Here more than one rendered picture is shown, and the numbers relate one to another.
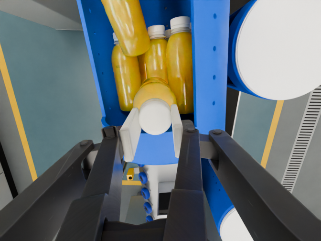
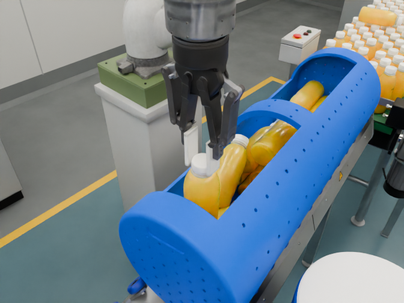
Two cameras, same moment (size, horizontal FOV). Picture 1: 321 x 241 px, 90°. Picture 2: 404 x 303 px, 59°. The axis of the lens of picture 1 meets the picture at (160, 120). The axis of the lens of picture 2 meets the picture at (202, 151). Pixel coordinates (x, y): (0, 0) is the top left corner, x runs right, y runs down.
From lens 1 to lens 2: 0.55 m
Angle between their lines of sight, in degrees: 66
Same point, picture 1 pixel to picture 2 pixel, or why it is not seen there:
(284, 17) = (366, 281)
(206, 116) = (229, 223)
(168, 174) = not seen: outside the picture
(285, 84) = not seen: outside the picture
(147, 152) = (164, 207)
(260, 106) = not seen: outside the picture
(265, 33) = (341, 281)
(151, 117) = (202, 158)
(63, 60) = (96, 267)
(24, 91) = (12, 255)
